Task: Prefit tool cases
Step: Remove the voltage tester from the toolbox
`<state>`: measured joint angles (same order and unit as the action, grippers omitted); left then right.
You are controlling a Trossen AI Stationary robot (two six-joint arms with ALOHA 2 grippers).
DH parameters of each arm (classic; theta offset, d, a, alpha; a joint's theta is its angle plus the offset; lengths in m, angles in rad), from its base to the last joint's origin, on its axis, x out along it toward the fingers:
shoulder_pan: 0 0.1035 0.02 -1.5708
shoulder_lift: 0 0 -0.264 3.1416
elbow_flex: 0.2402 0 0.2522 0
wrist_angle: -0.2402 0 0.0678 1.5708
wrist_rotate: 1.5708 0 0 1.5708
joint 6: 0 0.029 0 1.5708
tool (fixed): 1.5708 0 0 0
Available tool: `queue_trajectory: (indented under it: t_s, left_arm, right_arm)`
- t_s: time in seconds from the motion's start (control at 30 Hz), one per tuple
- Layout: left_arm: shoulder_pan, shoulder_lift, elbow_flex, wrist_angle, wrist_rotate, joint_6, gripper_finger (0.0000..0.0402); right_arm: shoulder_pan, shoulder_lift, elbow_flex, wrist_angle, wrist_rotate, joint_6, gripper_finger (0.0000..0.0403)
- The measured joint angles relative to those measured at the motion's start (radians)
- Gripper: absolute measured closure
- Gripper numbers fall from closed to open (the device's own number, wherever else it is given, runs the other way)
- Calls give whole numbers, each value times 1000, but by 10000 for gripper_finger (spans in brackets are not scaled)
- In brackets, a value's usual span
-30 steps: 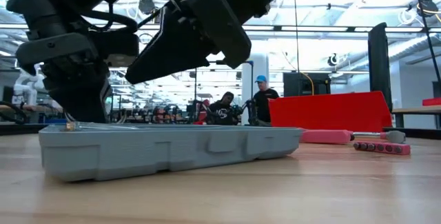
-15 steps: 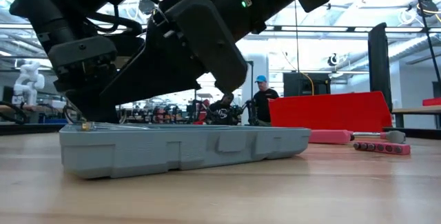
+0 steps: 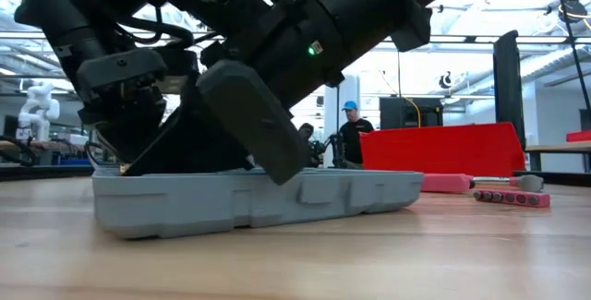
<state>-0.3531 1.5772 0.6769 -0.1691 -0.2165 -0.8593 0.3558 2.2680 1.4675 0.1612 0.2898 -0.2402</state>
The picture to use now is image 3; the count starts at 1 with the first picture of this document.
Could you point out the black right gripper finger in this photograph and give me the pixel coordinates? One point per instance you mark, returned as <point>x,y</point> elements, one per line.
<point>217,157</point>
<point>175,152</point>

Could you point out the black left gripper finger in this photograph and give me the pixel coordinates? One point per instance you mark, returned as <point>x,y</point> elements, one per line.
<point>148,124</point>
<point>113,138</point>

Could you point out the grey plastic tool case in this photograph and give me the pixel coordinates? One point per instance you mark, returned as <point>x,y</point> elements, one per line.
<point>208,207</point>

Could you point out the pink socket bit holder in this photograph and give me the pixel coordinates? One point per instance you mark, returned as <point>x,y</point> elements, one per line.
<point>512,197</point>

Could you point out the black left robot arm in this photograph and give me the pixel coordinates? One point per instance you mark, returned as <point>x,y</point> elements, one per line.
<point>55,18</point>

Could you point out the black background robot arm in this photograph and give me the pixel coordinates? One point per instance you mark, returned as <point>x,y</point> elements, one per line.
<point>337,150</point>

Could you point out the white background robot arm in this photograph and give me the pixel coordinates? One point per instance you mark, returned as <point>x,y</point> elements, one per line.
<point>39,111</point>

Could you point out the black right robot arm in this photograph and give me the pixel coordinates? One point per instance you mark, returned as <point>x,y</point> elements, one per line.
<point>346,9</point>

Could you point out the clear safety glasses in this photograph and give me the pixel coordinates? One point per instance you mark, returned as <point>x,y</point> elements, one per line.
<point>88,156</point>

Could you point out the person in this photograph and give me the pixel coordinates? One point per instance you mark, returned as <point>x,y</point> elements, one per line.
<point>305,131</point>
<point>355,138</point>

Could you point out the background workbench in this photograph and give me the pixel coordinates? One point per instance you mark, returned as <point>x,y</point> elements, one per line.
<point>46,171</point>

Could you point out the white building column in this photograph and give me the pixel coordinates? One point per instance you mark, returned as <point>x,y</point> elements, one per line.
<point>330,106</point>

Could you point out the black cabinet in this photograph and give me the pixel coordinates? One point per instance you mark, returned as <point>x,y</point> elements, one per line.
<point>397,113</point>

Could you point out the red plastic bin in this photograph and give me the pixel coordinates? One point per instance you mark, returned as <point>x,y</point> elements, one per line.
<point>443,150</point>

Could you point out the black pillar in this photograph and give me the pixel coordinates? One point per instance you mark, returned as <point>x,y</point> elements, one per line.
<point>508,83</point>

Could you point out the wooden background table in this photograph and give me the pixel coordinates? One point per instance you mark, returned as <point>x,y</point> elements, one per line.
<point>554,147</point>

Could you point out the red background bin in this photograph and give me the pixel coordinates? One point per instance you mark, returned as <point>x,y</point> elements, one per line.
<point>579,136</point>

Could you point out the thin black diagonal pole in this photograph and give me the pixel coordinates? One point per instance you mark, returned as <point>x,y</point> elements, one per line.
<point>571,38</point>

